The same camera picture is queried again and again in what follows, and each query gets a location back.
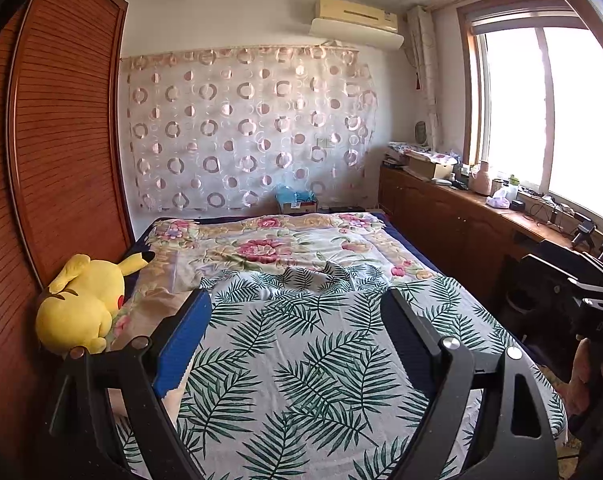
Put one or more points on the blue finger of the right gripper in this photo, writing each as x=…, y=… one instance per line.
x=541, y=275
x=580, y=265

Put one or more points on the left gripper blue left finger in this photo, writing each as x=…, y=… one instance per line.
x=83, y=441

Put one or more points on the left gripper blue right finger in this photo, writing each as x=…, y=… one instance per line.
x=512, y=437

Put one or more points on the beige t-shirt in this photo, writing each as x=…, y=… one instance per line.
x=172, y=401

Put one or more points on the right hand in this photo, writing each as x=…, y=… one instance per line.
x=576, y=393

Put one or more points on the long wooden cabinet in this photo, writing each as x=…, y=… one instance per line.
x=460, y=234

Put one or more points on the yellow Pikachu plush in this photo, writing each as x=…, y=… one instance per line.
x=82, y=301

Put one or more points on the pink kettle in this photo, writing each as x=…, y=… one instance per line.
x=479, y=179

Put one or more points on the floral quilt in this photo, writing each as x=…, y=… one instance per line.
x=266, y=258

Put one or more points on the palm leaf print sheet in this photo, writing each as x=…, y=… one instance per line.
x=269, y=398

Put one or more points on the cardboard box on cabinet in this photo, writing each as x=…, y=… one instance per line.
x=430, y=168

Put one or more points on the wooden slatted wardrobe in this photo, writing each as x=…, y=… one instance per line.
x=60, y=180

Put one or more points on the blue tissue box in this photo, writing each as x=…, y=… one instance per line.
x=292, y=201

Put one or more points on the circle pattern sheer curtain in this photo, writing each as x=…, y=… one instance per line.
x=220, y=131

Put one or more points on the window with wooden frame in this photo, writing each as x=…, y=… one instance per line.
x=534, y=98

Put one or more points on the wall air conditioner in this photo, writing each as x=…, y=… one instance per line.
x=356, y=23

